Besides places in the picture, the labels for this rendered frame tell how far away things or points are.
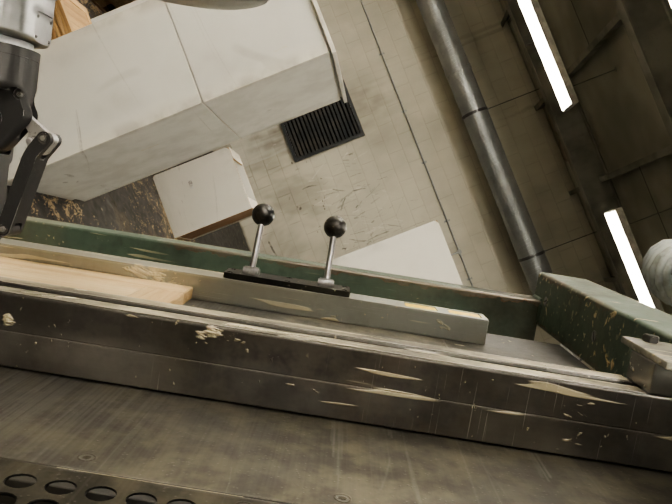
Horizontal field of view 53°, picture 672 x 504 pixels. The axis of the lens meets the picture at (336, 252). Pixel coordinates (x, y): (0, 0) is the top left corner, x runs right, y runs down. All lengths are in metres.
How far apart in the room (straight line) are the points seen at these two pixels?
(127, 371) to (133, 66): 2.85
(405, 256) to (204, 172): 2.20
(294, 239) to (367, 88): 2.25
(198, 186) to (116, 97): 2.68
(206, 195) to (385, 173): 3.64
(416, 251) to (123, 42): 2.27
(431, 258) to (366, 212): 4.49
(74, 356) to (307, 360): 0.21
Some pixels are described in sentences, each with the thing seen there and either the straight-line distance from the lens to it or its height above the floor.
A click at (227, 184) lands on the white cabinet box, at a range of 5.94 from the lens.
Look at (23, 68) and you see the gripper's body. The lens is 0.64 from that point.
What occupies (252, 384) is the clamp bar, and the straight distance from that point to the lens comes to 0.64.
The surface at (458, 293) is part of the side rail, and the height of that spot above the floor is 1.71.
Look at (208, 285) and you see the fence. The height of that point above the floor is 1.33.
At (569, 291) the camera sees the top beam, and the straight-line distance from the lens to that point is 1.21.
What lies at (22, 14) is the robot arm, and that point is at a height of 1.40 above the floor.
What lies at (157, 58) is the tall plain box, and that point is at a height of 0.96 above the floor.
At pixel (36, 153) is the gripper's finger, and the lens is 0.64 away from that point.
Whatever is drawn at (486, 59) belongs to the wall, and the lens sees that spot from 9.48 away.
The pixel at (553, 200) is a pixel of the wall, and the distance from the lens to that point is 9.26.
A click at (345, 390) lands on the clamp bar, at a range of 0.63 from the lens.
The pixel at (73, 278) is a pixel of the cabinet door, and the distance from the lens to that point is 1.06.
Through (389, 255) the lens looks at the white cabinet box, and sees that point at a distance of 4.55.
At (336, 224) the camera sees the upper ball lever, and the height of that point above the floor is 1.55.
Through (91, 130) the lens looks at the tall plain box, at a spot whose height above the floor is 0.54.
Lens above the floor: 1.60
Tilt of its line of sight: 3 degrees down
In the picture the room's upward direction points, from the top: 69 degrees clockwise
